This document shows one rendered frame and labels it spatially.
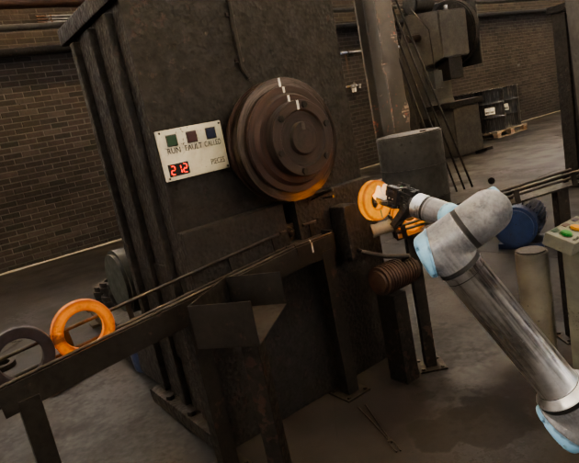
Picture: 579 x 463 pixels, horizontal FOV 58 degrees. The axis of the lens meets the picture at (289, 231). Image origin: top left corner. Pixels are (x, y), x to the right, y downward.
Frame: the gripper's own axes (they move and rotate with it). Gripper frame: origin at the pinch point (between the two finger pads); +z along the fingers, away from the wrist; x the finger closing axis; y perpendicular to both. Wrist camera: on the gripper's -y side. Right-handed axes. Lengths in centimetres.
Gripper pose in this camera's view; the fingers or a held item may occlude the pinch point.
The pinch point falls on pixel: (374, 195)
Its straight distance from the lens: 207.6
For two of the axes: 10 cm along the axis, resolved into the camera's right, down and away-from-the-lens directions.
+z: -6.2, -3.2, 7.2
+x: -7.8, 2.6, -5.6
